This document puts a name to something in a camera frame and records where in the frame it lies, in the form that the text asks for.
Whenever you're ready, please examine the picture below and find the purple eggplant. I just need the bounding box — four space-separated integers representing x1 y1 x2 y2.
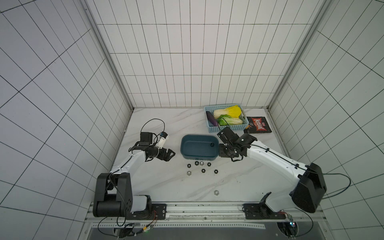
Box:
206 111 219 127

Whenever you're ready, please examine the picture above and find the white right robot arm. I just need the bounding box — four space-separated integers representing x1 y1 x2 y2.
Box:
218 127 327 213

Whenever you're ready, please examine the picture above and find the green lettuce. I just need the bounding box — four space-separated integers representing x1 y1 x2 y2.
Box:
217 115 243 126

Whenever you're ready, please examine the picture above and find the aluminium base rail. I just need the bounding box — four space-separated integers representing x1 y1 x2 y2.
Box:
79 202 335 240

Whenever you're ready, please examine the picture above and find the dark teal storage box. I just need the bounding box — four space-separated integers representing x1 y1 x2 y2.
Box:
180 135 219 161

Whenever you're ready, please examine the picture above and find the yellow napa cabbage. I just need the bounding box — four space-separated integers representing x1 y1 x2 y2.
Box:
214 105 242 119

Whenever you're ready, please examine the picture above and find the black Kray chips bag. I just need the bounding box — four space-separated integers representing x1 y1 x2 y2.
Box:
244 117 272 134

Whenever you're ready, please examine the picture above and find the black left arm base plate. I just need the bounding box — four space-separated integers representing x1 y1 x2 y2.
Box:
126 204 167 221

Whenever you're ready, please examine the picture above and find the light blue perforated basket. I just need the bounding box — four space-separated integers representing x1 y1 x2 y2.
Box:
204 103 250 134

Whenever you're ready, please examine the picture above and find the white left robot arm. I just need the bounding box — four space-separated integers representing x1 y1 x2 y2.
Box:
93 132 175 219

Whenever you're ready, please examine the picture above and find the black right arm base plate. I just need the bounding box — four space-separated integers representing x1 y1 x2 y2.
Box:
242 192 286 220

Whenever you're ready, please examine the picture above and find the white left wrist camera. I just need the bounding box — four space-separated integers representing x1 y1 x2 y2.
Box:
156 132 168 149

